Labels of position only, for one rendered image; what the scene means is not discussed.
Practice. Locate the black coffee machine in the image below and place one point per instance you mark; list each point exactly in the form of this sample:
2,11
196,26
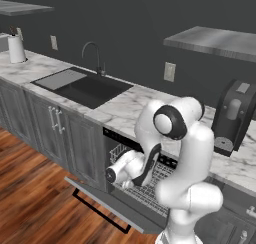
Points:
233,121

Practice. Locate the dark curved tap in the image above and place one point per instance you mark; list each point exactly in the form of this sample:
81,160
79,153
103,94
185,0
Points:
97,56

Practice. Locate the grey box appliance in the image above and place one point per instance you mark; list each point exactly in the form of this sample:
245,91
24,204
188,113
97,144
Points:
3,43

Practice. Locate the grey drawer front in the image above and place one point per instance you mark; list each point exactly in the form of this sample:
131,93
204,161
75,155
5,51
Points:
238,196

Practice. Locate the dark sink with drainer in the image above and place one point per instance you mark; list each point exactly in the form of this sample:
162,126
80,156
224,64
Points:
88,88

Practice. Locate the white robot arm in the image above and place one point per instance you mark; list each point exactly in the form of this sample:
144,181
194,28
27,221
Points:
196,161

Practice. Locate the pale wall socket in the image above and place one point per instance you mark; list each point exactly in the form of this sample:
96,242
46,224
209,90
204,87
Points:
169,72
53,42
20,33

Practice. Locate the grey wall shelf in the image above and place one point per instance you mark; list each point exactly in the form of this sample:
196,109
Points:
213,43
20,8

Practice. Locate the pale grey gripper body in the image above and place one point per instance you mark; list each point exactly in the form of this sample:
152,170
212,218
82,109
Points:
128,184

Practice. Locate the black dishwasher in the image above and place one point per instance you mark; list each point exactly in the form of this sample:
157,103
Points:
115,136

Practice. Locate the grey dishwasher door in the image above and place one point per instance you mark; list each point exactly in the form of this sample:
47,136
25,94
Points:
110,201

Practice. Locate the grey cupboard door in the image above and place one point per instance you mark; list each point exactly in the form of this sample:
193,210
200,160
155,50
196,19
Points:
41,134
15,114
83,151
223,229

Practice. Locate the white paper towel roll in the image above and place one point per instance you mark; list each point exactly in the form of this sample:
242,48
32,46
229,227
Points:
16,49

